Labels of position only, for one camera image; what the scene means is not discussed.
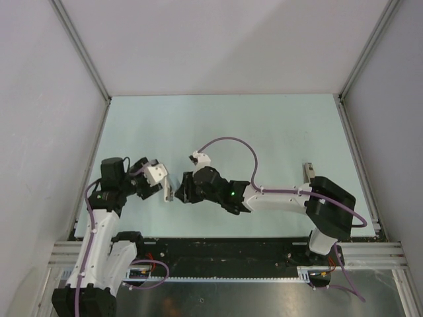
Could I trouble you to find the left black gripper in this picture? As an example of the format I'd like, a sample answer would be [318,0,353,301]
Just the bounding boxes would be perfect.
[119,157,163,199]

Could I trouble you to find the beige black stapler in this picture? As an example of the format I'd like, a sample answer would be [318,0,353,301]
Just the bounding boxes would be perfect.
[303,162,315,182]

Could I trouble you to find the blue white staple remover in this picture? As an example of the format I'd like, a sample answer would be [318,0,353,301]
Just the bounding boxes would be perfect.
[163,174,180,202]

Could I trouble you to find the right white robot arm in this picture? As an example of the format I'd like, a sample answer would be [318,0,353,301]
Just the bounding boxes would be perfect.
[174,166,356,265]

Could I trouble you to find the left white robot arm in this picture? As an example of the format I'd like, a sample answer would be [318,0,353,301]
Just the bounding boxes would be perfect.
[52,157,170,316]

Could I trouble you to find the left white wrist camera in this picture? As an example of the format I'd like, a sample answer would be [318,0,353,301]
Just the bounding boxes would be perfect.
[143,160,168,187]

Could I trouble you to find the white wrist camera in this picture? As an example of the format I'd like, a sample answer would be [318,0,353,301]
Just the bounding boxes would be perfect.
[189,151,211,174]
[143,160,168,187]

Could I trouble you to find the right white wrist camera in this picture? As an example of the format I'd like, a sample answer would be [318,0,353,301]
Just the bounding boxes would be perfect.
[189,151,211,174]

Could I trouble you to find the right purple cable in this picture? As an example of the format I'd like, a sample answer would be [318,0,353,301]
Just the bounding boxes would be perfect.
[200,137,368,229]

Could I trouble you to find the purple cable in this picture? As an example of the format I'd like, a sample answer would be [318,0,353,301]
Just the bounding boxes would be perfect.
[200,137,368,229]
[73,180,100,317]

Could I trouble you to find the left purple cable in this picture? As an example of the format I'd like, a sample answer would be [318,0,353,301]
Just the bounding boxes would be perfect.
[73,180,100,317]

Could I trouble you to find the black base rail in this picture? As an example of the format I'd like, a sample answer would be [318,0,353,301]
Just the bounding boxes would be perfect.
[135,238,344,279]

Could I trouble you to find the aluminium frame rail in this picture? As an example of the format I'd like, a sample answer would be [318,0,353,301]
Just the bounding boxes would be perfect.
[48,241,407,283]

